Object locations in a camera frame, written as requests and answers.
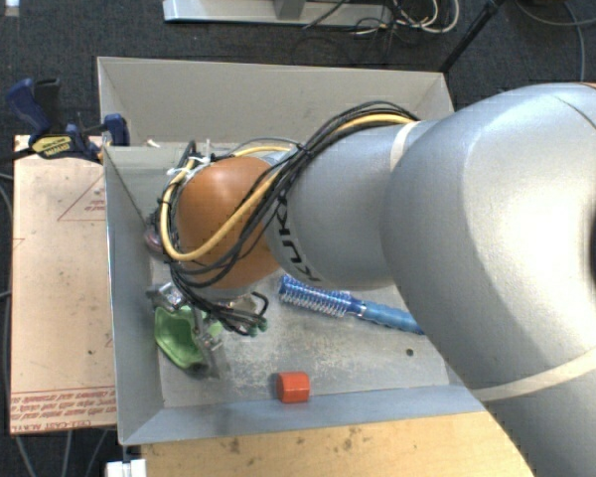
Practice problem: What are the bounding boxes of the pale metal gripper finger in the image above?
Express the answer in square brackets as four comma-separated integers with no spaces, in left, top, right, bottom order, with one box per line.
[191,309,225,380]
[145,281,188,315]

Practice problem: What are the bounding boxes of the green soft toy shape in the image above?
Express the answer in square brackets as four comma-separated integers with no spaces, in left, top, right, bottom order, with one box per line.
[153,304,225,370]

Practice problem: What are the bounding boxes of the brown round thing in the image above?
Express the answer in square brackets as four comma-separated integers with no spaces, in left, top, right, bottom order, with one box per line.
[143,225,169,255]

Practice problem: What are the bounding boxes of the blue hairbrush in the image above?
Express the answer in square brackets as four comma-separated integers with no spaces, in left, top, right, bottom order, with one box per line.
[277,273,425,337]

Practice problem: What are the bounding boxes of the red small block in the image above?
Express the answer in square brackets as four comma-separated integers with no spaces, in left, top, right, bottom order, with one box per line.
[275,371,312,404]

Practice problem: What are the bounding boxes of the grey metal bin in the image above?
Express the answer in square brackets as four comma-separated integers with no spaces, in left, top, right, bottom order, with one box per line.
[96,56,489,447]

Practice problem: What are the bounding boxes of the brown cardboard board red print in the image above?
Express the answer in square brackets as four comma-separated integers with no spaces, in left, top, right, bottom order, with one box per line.
[8,134,118,436]

